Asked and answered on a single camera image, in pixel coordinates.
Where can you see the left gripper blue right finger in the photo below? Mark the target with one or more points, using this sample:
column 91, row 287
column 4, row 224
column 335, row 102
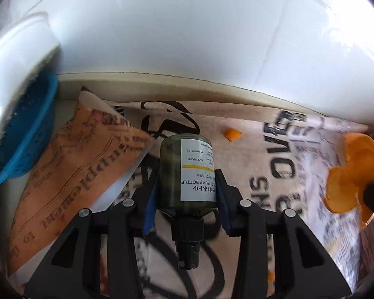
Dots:
column 222, row 190

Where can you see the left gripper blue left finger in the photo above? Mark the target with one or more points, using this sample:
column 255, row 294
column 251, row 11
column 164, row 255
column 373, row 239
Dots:
column 149, row 204

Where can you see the green pump bottle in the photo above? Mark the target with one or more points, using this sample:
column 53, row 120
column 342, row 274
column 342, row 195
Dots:
column 185, row 192

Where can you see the small orange peel piece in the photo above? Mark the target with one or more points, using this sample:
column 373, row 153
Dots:
column 232, row 134

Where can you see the newspaper sheets on counter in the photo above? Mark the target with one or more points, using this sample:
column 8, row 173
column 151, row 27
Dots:
column 77, row 230

